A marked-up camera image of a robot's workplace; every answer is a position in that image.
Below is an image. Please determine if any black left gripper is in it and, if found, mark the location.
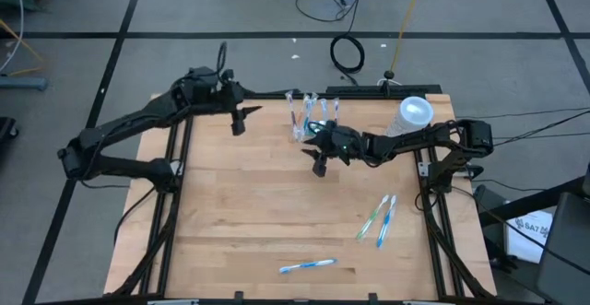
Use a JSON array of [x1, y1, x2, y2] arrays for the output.
[[214, 67, 264, 137]]

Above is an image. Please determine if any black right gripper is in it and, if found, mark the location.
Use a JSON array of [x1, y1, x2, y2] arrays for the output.
[[301, 119, 366, 179]]

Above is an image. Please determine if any clear plastic cup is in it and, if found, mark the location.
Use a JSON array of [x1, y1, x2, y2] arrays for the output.
[[289, 119, 324, 144]]

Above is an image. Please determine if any white plastic cup stack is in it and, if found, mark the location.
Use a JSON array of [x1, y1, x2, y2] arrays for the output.
[[384, 95, 435, 138]]

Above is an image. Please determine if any black foot pedal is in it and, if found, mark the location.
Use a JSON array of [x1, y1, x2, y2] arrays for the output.
[[472, 182, 508, 215]]

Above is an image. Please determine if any black stand bar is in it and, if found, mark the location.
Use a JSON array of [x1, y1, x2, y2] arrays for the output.
[[478, 175, 590, 226]]

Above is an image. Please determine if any grey desk foot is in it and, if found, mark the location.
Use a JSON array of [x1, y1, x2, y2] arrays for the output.
[[0, 75, 50, 91]]

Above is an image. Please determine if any white printed box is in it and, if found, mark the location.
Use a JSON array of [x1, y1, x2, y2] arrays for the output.
[[504, 210, 554, 264]]

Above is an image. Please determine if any black caster base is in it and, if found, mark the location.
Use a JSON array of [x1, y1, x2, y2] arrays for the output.
[[0, 116, 19, 158]]

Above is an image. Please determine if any dark grey chair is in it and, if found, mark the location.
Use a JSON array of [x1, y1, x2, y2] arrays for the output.
[[536, 192, 590, 304]]

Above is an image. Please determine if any black aluminium table frame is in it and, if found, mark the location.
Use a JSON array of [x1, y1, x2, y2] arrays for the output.
[[110, 83, 497, 305]]

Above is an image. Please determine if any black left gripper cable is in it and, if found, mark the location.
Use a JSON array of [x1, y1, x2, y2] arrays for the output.
[[215, 41, 230, 83]]

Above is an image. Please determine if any coiled black floor cable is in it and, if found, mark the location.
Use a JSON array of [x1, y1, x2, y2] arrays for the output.
[[328, 0, 370, 88]]

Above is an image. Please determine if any yellow hanging cable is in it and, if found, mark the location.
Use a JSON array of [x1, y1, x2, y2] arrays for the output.
[[389, 0, 428, 74]]

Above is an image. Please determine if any black power cable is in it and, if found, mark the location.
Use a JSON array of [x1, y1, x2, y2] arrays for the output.
[[490, 110, 590, 149]]

